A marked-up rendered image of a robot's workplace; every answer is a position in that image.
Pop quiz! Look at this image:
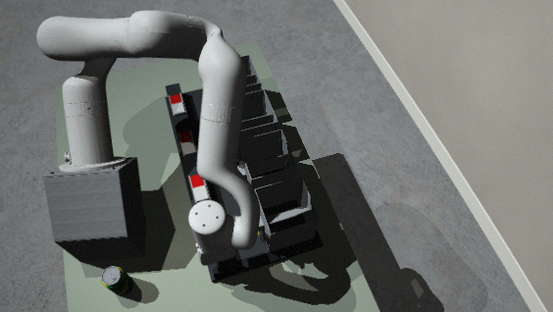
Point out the dark green drink can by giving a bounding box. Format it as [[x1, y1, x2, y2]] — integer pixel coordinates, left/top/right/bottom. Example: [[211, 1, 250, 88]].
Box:
[[102, 266, 133, 296]]

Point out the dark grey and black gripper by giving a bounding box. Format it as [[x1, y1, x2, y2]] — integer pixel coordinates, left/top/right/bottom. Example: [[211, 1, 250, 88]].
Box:
[[197, 247, 236, 266]]

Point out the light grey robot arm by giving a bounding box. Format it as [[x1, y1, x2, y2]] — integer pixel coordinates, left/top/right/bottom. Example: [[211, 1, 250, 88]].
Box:
[[36, 11, 260, 255]]

